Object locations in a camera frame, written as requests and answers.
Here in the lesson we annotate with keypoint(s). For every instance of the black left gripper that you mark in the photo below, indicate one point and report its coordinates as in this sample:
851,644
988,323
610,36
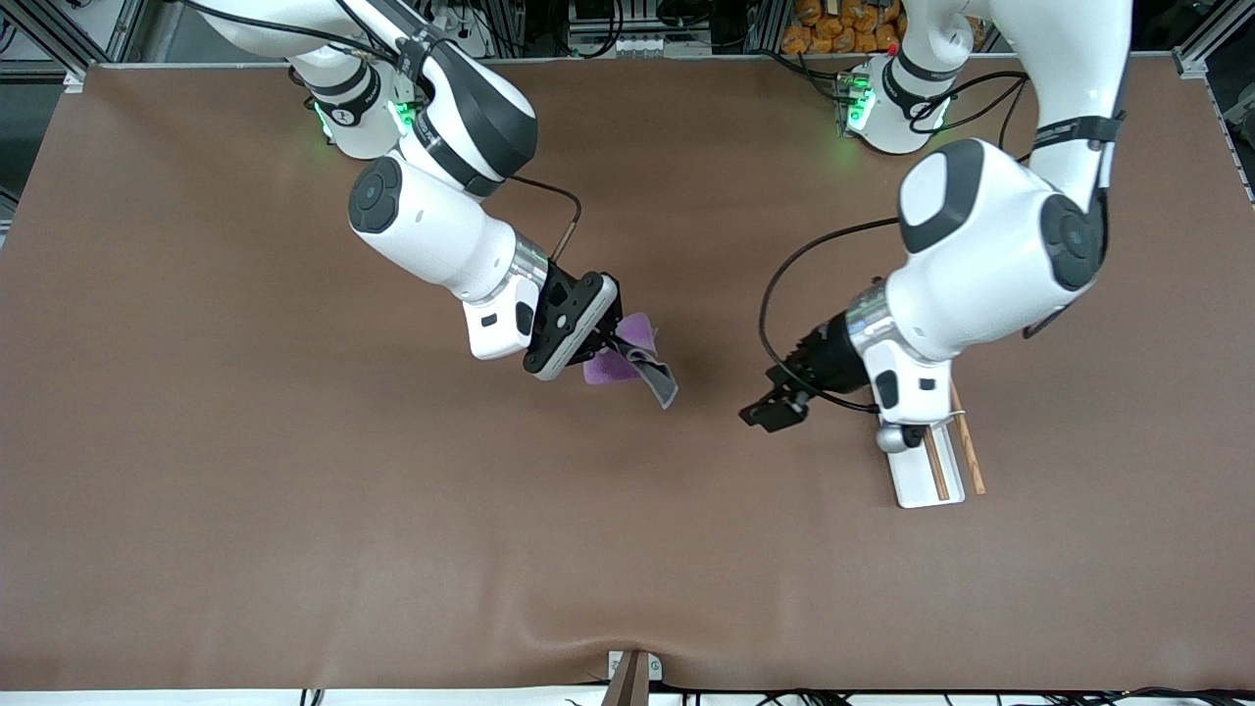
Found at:
831,359

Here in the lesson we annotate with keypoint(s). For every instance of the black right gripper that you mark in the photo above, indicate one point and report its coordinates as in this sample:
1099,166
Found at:
615,339

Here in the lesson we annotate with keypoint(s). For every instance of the purple grey microfibre towel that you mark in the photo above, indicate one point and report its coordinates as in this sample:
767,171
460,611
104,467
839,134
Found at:
610,371

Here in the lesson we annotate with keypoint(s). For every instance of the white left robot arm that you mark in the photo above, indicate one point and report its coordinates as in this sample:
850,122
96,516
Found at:
980,245

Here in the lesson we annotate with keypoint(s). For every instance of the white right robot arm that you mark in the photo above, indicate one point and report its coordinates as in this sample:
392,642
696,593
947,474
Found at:
441,235

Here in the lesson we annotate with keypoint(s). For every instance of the white towel rack base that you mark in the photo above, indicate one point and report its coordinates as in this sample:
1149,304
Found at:
917,482

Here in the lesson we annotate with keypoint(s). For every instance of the wooden rack bar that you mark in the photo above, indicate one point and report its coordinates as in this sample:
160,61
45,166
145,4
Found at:
938,469
971,446

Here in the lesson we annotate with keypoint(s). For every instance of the white electronics box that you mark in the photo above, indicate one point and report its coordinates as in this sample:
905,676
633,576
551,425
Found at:
623,34

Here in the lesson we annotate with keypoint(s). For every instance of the white power strip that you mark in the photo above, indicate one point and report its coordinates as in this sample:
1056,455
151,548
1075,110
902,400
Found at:
466,39

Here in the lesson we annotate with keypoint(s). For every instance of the orange bread pile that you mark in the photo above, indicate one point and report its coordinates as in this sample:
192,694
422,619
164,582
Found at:
843,25

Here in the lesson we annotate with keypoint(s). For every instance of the grey metal table bracket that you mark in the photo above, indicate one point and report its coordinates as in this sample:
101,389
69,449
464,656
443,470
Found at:
655,669

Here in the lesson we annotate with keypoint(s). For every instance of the brown camera post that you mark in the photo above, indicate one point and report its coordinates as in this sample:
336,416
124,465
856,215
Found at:
627,688

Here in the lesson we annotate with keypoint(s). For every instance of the aluminium frame profile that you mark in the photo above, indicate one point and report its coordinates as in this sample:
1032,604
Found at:
1201,54
59,29

